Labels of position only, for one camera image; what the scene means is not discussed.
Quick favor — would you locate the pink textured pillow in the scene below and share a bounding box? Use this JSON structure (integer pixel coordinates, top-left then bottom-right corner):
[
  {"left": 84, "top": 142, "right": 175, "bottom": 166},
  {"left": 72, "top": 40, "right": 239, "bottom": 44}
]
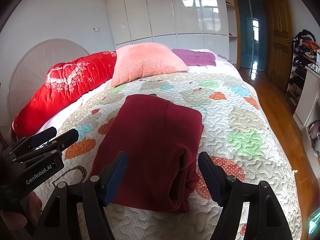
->
[{"left": 111, "top": 42, "right": 190, "bottom": 88}]

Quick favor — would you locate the purple towel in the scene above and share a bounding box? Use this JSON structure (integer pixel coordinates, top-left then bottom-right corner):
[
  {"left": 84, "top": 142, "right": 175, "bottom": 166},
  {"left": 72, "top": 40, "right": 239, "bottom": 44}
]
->
[{"left": 172, "top": 49, "right": 217, "bottom": 67}]

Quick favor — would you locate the dark red fleece garment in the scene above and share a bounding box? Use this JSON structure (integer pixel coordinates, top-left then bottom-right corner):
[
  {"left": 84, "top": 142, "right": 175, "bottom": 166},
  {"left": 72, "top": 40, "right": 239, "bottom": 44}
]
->
[{"left": 89, "top": 94, "right": 205, "bottom": 214}]

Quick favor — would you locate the white glossy wardrobe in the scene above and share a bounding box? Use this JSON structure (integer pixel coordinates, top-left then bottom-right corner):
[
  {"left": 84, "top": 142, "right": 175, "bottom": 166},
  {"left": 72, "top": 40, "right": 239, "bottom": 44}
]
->
[{"left": 105, "top": 0, "right": 238, "bottom": 52}]

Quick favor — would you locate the round pale headboard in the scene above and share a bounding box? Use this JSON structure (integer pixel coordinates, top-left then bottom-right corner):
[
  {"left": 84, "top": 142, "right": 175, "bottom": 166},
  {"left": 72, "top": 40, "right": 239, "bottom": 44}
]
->
[{"left": 7, "top": 38, "right": 90, "bottom": 130}]

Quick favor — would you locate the white cabinet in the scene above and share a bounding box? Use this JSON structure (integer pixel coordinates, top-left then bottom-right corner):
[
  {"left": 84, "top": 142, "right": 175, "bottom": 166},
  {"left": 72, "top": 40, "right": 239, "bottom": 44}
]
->
[{"left": 293, "top": 67, "right": 320, "bottom": 127}]

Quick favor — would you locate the person's left hand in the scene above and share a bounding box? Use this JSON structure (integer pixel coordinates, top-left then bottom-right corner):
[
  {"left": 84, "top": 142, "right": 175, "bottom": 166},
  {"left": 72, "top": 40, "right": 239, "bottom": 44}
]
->
[{"left": 0, "top": 191, "right": 43, "bottom": 237}]

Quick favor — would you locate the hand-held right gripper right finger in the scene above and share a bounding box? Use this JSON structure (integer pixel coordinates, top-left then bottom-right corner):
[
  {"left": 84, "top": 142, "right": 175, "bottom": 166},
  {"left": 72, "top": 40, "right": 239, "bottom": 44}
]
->
[{"left": 198, "top": 151, "right": 293, "bottom": 240}]

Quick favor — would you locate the grey pink cloth bundle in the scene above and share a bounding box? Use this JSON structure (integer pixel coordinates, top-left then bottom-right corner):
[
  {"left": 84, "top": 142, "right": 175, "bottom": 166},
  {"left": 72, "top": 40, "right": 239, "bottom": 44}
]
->
[{"left": 307, "top": 120, "right": 320, "bottom": 153}]

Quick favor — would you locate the quilted heart pattern bedspread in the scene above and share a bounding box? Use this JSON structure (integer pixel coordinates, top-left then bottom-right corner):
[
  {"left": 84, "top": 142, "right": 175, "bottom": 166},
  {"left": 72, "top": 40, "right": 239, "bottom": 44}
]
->
[{"left": 32, "top": 71, "right": 303, "bottom": 240}]

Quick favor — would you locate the shelf rack with clothes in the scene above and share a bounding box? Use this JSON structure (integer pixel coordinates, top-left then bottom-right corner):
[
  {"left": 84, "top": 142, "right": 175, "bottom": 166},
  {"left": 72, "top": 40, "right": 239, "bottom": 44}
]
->
[{"left": 285, "top": 29, "right": 320, "bottom": 108}]

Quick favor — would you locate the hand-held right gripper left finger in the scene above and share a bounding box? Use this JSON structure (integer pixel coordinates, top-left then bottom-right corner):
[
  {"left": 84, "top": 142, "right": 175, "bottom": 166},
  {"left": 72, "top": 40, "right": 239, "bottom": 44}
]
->
[{"left": 34, "top": 151, "right": 128, "bottom": 240}]

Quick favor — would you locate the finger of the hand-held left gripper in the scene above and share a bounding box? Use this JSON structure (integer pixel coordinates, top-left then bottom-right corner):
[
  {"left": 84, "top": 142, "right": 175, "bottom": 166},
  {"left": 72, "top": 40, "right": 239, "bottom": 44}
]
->
[
  {"left": 2, "top": 127, "right": 57, "bottom": 157},
  {"left": 14, "top": 129, "right": 79, "bottom": 165}
]

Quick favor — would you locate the wooden door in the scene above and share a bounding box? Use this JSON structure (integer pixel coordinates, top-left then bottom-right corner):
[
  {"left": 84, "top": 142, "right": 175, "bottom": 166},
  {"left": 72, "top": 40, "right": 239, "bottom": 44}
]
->
[{"left": 266, "top": 0, "right": 294, "bottom": 91}]

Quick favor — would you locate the red floral duvet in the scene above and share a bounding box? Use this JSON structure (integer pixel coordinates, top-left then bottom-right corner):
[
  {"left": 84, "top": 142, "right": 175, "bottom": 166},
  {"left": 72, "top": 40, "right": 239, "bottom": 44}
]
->
[{"left": 12, "top": 51, "right": 118, "bottom": 139}]

